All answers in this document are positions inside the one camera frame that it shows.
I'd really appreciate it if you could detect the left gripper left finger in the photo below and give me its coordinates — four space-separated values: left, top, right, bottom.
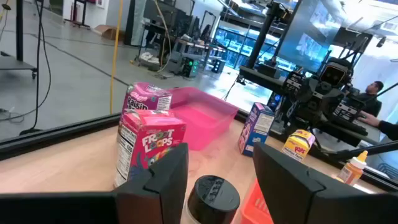
113 142 190 224

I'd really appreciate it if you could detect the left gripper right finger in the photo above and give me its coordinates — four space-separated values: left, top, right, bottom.
252 142 368 224

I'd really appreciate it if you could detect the yellow Corn Pops box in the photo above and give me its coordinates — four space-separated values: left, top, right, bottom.
281 129 316 163

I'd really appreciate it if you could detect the black-lid spice jar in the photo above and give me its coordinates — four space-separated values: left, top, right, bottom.
185 174 241 224

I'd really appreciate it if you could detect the red Froot Loops box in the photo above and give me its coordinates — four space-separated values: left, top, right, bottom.
113 108 188 189

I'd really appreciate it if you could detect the blue cereal box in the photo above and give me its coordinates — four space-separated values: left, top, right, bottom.
237 102 276 157

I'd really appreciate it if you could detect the yellow food colouring bottle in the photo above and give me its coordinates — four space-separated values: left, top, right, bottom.
336 150 369 187

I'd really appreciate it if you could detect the person's forearm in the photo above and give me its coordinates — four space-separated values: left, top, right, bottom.
377 119 398 141

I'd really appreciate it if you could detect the orange plastic basket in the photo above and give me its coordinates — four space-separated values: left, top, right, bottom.
240 178 274 224

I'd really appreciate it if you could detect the person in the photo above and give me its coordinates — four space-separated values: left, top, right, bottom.
354 80 385 118

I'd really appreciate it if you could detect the person's hand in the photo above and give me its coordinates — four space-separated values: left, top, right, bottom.
357 111 382 128

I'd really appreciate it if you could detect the large monitor screen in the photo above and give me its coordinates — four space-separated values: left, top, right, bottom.
277 0 369 73

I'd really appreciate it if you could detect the black monitor stand pole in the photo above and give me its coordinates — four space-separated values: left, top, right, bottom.
245 1 282 70

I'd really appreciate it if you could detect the pink plastic tray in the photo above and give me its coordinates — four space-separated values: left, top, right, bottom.
166 86 240 152

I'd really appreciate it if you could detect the magenta Raisin Bran box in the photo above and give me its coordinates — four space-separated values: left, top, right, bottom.
122 82 173 113

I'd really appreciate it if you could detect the grey work desk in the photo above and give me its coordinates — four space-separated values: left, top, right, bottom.
135 21 228 77

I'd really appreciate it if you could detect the cardboard box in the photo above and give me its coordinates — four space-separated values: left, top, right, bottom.
93 24 118 41

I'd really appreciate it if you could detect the grey rolling cart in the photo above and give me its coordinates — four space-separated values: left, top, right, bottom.
0 0 39 80

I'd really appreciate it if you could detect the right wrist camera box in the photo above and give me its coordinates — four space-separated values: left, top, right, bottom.
319 61 349 87

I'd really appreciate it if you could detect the yellow cable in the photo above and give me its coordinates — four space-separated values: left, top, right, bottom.
109 0 124 115

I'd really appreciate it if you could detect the black cable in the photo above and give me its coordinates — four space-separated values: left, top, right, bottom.
18 0 52 136

